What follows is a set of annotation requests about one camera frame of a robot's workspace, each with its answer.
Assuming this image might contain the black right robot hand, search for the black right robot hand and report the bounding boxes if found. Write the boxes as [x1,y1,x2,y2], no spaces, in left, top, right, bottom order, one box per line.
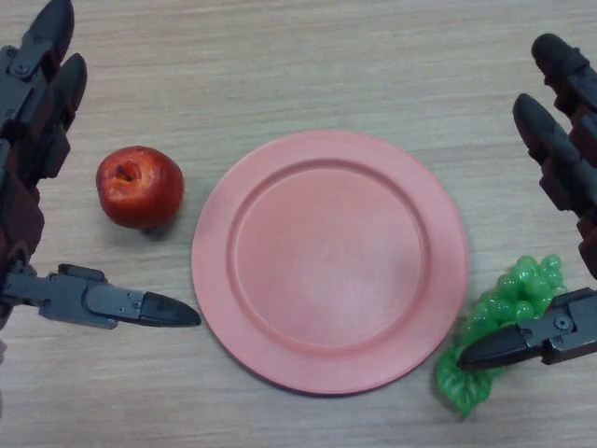
[456,33,597,373]

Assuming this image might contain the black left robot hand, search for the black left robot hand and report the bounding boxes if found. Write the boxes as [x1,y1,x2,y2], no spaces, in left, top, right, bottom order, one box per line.
[0,0,202,330]

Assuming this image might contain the red apple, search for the red apple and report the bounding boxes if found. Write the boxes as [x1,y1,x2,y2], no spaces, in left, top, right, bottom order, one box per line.
[95,145,186,230]

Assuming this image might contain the pink round plate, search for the pink round plate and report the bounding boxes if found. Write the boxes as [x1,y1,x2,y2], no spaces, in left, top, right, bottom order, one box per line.
[190,129,470,397]

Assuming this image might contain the green plastic grape bunch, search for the green plastic grape bunch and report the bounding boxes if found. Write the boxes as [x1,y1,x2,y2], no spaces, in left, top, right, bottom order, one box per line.
[436,254,569,419]

